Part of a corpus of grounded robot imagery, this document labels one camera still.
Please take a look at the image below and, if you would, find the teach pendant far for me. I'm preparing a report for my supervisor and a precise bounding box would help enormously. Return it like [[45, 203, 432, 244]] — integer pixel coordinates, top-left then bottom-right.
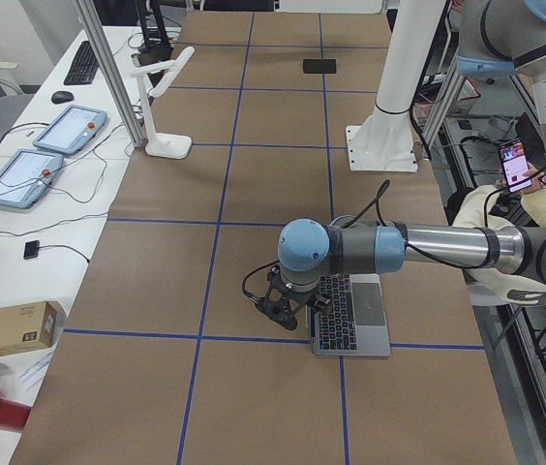
[[33, 105, 107, 156]]

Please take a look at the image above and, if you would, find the teach pendant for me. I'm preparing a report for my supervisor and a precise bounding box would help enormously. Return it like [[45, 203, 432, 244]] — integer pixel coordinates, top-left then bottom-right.
[[33, 105, 107, 156], [0, 149, 64, 209]]

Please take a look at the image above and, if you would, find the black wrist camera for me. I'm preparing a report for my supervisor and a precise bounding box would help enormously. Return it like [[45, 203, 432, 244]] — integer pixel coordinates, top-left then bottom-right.
[[312, 294, 331, 313]]

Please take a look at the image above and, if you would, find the black mouse pad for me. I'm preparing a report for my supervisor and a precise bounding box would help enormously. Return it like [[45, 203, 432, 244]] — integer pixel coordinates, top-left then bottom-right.
[[302, 58, 337, 75]]

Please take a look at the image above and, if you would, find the smartphone in hand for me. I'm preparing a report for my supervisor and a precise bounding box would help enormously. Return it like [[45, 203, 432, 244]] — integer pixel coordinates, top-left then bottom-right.
[[498, 139, 532, 193]]

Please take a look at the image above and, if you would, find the grey laptop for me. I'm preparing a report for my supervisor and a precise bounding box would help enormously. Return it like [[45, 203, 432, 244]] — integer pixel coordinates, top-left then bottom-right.
[[306, 274, 391, 357]]

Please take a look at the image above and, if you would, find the aluminium frame post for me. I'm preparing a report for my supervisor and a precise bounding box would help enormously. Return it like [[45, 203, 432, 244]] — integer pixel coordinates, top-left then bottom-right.
[[74, 0, 144, 148]]

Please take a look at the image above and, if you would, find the cardboard box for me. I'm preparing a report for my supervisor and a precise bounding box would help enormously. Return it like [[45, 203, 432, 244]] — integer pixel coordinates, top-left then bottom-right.
[[0, 301, 64, 357]]

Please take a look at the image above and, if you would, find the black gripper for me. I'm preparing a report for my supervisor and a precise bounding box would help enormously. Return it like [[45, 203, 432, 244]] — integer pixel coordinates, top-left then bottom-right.
[[255, 266, 317, 331]]

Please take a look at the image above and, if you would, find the black desk mouse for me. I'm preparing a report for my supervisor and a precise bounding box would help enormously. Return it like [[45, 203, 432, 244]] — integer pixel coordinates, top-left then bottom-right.
[[50, 90, 74, 105]]

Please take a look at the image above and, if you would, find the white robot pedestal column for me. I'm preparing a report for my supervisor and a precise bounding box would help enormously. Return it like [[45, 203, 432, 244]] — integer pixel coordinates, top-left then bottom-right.
[[375, 0, 448, 115]]

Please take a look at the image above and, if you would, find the teach pendant near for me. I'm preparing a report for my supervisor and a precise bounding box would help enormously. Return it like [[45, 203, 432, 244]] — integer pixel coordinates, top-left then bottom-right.
[[0, 149, 64, 209]]

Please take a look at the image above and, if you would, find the black keyboard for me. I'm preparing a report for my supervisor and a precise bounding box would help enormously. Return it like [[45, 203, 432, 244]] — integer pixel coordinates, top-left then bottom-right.
[[63, 41, 99, 85]]

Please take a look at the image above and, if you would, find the seated person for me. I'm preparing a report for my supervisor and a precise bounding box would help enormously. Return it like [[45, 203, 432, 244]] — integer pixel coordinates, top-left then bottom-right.
[[446, 164, 546, 307]]

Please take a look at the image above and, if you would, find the small black device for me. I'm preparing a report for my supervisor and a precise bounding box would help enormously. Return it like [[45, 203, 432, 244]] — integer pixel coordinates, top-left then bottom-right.
[[23, 240, 41, 260]]

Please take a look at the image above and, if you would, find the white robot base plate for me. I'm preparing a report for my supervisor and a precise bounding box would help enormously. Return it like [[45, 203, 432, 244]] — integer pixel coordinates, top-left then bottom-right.
[[345, 123, 418, 172]]

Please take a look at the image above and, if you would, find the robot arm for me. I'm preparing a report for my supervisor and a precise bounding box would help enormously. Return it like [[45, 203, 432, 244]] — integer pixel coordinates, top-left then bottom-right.
[[253, 1, 546, 330]]

